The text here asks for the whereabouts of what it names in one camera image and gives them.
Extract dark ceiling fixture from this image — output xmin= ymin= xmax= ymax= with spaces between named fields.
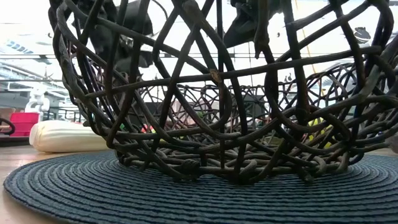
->
xmin=353 ymin=26 xmax=372 ymax=44

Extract black round plate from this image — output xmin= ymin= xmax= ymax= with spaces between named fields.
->
xmin=2 ymin=149 xmax=398 ymax=224

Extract red plastic bin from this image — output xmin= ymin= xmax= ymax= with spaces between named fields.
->
xmin=9 ymin=112 xmax=40 ymax=138

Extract white and green celery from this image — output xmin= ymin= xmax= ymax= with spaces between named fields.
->
xmin=29 ymin=119 xmax=109 ymax=154

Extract dark woven wicker basket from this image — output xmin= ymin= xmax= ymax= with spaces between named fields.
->
xmin=48 ymin=0 xmax=398 ymax=184

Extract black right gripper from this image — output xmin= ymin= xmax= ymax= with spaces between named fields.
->
xmin=223 ymin=0 xmax=282 ymax=49

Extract black curved cable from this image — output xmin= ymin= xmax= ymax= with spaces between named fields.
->
xmin=0 ymin=117 xmax=16 ymax=136

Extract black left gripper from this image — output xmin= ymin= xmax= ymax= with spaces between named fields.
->
xmin=72 ymin=0 xmax=154 ymax=75

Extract yellow-green apple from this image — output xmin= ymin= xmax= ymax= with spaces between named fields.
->
xmin=309 ymin=117 xmax=334 ymax=149

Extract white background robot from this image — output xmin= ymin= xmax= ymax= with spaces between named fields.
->
xmin=24 ymin=90 xmax=50 ymax=121

